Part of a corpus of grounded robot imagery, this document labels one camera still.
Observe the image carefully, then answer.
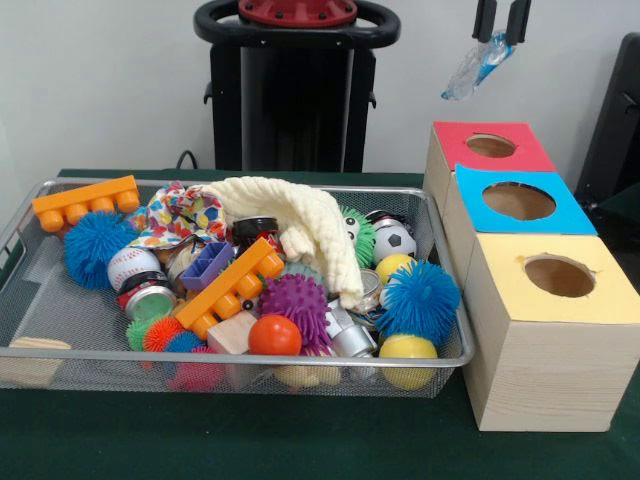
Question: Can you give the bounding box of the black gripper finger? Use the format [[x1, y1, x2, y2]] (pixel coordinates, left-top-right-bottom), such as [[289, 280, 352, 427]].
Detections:
[[473, 0, 498, 44], [505, 0, 532, 47]]

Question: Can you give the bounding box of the clear plastic packet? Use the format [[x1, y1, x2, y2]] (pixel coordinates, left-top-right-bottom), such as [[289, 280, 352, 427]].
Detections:
[[441, 32, 516, 102]]

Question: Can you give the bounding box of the cream knitted cloth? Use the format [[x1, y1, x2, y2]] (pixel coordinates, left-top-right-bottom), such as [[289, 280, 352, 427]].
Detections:
[[200, 176, 365, 308]]

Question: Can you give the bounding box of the colourful patterned cloth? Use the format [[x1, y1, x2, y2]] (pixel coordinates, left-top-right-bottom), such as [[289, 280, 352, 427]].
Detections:
[[130, 180, 229, 249]]

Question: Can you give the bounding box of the orange toy building block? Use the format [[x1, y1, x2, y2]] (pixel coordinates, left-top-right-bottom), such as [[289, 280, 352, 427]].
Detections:
[[31, 175, 142, 234], [177, 238, 287, 341]]

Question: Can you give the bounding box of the wooden box with three holes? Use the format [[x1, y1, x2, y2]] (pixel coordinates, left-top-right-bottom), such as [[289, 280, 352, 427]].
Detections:
[[424, 121, 640, 433]]

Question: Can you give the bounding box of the shallow clear mesh bin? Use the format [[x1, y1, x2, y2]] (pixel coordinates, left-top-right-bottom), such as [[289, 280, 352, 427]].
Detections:
[[0, 178, 477, 399]]

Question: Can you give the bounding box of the black chair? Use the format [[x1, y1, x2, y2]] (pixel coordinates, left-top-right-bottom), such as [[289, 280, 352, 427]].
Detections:
[[578, 33, 640, 211]]

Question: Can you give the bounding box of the small soccer ball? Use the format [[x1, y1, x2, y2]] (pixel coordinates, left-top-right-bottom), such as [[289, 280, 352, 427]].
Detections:
[[370, 218, 419, 264]]

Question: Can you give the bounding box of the large blue spiky ball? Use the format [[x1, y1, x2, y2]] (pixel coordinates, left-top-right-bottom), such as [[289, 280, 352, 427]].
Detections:
[[378, 260, 463, 347]]

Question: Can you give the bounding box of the yellow ball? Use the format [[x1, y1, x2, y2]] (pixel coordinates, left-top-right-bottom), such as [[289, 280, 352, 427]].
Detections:
[[380, 333, 441, 391]]

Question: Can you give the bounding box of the purple spiky ball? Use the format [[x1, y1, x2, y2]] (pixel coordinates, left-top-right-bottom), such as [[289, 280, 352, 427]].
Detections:
[[260, 274, 334, 351]]

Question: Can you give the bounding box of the purple toy building block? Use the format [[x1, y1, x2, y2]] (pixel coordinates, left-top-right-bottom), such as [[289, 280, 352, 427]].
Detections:
[[182, 242, 237, 294]]

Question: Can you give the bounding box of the orange ball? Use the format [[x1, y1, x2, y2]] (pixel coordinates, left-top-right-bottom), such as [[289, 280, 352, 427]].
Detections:
[[249, 315, 304, 358]]

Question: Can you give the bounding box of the white baseball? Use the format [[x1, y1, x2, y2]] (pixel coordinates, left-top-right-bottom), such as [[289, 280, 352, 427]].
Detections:
[[107, 246, 163, 293]]

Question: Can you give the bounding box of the dark metal can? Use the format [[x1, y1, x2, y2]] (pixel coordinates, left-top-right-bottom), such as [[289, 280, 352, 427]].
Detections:
[[120, 280, 178, 324]]

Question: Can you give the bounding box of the small blue spiky ball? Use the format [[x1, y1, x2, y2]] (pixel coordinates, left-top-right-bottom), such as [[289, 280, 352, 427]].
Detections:
[[63, 210, 138, 291]]

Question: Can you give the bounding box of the dark green table cloth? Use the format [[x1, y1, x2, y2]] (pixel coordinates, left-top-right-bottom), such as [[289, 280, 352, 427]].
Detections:
[[0, 168, 640, 480]]

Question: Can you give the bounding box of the flat wooden block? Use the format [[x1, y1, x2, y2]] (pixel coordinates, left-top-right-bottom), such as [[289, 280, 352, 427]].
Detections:
[[0, 336, 73, 388]]

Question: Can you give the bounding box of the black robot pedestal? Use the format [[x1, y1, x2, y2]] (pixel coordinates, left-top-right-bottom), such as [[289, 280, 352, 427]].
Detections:
[[193, 0, 403, 173]]

